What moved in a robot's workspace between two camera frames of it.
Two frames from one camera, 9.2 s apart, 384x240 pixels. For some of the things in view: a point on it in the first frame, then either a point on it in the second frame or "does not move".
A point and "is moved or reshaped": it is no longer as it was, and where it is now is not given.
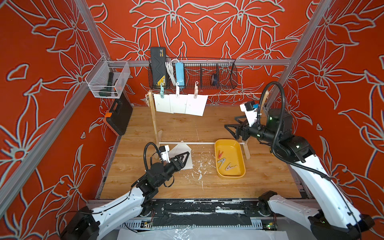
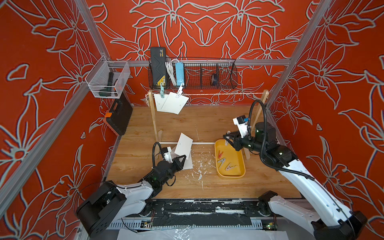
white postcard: x=196 y=106 to x=184 y=146
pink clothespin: x=196 y=90 to x=226 y=142
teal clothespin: x=162 y=93 does not move
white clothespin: x=177 y=90 is moved or reshaped
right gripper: x=245 y=127 to x=237 y=140
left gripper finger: x=183 y=158 does not move
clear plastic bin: x=108 y=79 does not move
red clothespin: x=220 y=155 does not move
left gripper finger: x=174 y=159 does not move
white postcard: x=178 y=105 is moved or reshaped
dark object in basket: x=214 y=79 does not move
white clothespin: x=222 y=160 does not move
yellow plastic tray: x=230 y=158 does not move
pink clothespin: x=228 y=166 does not move
